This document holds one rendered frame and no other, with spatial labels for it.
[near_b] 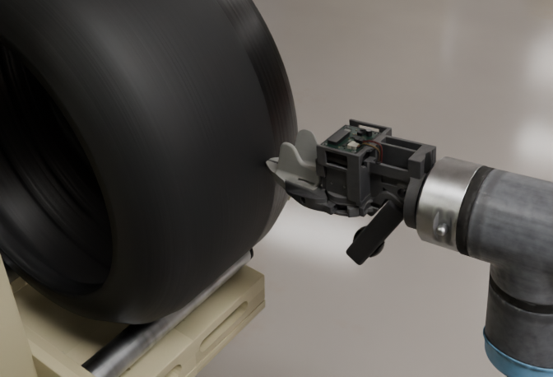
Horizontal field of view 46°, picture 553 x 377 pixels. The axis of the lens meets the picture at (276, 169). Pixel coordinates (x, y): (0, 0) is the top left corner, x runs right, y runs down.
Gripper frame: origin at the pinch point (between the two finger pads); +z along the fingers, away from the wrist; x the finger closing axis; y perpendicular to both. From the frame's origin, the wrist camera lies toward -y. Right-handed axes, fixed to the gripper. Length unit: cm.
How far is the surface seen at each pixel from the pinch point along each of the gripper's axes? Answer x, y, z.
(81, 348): 14.9, -34.3, 32.2
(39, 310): 14, -33, 44
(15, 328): 27.0, -14.9, 22.4
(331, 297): -88, -113, 55
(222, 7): -1.7, 18.8, 6.8
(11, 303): 26.5, -10.9, 21.9
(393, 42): -301, -104, 142
